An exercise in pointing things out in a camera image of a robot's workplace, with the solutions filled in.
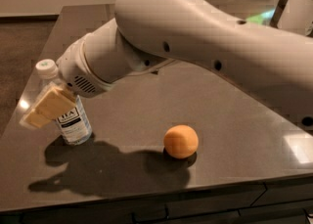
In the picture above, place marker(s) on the orange fruit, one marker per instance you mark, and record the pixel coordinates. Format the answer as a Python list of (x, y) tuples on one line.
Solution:
[(181, 141)]

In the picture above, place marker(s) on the clear blue plastic water bottle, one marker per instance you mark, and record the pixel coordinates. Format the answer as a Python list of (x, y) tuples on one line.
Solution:
[(74, 125)]

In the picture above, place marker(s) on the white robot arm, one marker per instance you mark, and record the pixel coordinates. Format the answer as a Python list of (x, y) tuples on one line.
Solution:
[(273, 66)]

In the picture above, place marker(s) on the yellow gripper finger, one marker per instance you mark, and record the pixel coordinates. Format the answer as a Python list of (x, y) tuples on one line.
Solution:
[(53, 101)]

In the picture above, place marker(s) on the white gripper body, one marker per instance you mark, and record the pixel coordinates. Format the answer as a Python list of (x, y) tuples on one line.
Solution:
[(77, 69)]

